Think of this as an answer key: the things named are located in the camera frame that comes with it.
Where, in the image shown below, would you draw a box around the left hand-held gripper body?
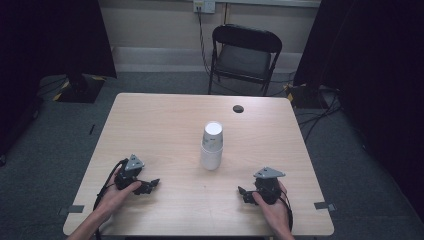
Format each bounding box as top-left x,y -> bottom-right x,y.
114,153 -> 146,191

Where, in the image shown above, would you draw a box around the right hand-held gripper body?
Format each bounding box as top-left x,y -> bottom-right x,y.
252,166 -> 287,206

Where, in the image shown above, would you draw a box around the person's right hand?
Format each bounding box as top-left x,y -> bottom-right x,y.
251,180 -> 292,232

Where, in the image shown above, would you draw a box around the person's left hand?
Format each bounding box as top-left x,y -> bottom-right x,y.
99,180 -> 143,219

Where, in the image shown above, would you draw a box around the white paper cup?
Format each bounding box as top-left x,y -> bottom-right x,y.
201,120 -> 225,152
199,142 -> 224,172

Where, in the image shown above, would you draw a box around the grey tape strip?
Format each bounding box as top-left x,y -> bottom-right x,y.
57,204 -> 86,217
313,201 -> 338,213

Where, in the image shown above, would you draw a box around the black folding chair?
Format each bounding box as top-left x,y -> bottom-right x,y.
207,23 -> 284,97

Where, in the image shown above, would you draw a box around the dark curtain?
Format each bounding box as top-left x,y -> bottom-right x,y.
292,0 -> 424,223
0,0 -> 118,161

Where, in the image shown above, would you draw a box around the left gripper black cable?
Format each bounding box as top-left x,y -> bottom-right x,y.
92,158 -> 130,240

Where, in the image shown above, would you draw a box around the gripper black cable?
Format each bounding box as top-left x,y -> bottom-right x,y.
92,158 -> 130,240
279,190 -> 295,233

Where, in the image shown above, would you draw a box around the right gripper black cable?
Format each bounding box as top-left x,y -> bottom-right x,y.
279,190 -> 295,233

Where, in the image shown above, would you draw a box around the black floor cables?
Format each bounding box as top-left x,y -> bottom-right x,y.
295,85 -> 344,143

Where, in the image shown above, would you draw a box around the black braided wall cable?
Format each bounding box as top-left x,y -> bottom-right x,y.
196,5 -> 214,77

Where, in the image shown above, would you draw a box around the white wall socket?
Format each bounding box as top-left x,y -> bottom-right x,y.
192,0 -> 217,15

